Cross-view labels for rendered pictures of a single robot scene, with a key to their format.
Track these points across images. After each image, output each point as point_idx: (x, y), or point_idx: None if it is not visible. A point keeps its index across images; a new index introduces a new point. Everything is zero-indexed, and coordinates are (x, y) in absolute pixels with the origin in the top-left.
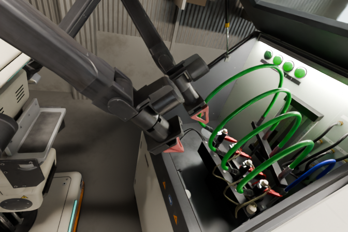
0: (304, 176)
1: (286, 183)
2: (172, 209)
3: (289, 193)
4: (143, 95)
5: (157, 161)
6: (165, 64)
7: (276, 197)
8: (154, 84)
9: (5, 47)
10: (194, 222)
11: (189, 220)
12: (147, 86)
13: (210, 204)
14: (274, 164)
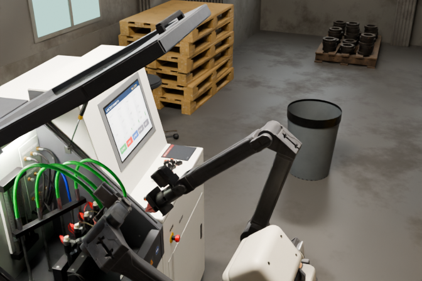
0: (68, 187)
1: (80, 196)
2: None
3: (46, 225)
4: (174, 177)
5: None
6: (127, 201)
7: (73, 218)
8: (167, 173)
9: (242, 253)
10: (147, 239)
11: (150, 241)
12: (169, 177)
13: None
14: (70, 205)
